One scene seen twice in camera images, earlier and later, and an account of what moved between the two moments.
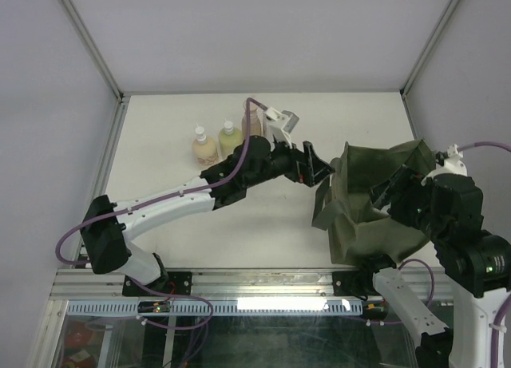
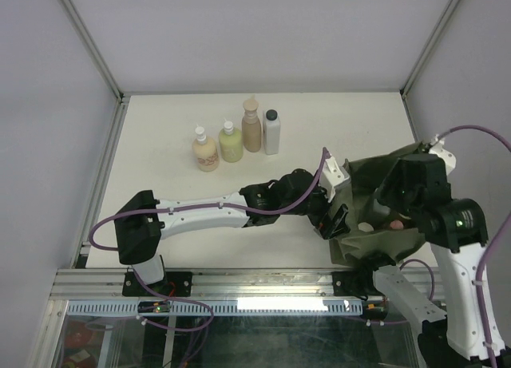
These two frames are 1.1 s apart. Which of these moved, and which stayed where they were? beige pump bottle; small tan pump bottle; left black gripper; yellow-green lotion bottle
Moved: left black gripper
Stayed: yellow-green lotion bottle; small tan pump bottle; beige pump bottle
